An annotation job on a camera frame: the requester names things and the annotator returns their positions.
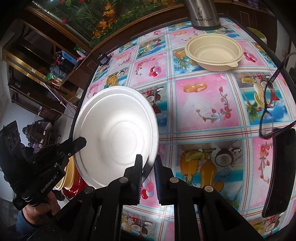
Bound large beige plastic bowl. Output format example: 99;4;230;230
55;157;75;191

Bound large white foam bowl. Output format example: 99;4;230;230
73;86;159;188

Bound beige bowl with lip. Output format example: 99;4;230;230
185;34;243;72

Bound person left hand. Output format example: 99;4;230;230
22;192;61;225

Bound colourful patterned tablecloth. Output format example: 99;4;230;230
84;17;295;237

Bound small black device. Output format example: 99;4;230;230
97;53;110;66

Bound black smartphone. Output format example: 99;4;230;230
262;128;295;217

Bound flower painting panel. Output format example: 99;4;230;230
33;0;182;47

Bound stainless steel thermos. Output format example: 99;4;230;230
183;0;221;31

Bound black tracker camera box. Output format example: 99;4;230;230
1;121;28;186

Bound purple frame eyeglasses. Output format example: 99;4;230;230
259;52;295;140

